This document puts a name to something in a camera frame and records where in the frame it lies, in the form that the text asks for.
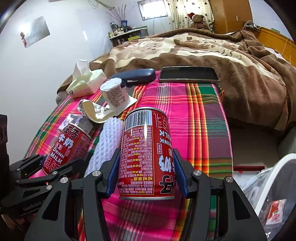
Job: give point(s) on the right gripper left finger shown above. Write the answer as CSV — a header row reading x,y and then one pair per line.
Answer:
x,y
109,170

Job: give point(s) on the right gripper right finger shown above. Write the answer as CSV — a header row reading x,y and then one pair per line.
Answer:
x,y
183,172

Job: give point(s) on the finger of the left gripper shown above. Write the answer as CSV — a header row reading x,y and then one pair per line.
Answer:
x,y
68,169
25,168

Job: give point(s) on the red milk can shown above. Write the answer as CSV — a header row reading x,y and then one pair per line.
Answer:
x,y
73,143
146,167

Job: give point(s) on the patterned paper carton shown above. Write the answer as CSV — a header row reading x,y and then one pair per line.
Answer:
x,y
95,112

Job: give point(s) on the white yogurt cup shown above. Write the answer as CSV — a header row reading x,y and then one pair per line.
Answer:
x,y
115,94

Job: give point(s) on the white trash bin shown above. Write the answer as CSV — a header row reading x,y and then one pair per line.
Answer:
x,y
272,184

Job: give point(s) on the white foam fruit net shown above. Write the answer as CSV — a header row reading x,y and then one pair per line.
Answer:
x,y
109,140

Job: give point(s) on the tissue pack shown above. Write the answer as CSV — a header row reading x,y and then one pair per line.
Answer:
x,y
85,82

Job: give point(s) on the black smartphone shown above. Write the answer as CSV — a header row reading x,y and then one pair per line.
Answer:
x,y
188,74

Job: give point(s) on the dark blue glasses case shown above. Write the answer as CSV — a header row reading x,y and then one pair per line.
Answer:
x,y
136,77

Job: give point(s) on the red white carton in bin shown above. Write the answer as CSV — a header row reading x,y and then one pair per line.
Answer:
x,y
275,214

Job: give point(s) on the brown fleece blanket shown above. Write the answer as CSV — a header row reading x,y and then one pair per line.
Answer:
x,y
257,86

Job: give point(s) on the teddy bear with red hat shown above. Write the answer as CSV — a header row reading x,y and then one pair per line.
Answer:
x,y
198,22

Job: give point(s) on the wooden headboard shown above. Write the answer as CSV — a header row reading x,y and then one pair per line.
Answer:
x,y
274,40

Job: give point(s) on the patterned curtain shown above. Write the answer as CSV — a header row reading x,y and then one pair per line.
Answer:
x,y
179,11

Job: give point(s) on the wooden wardrobe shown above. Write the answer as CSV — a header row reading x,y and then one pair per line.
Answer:
x,y
230,15

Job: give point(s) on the cluttered wall shelf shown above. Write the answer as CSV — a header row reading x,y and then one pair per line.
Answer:
x,y
120,35

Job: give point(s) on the silver wall poster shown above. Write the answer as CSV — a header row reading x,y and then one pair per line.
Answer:
x,y
33,31

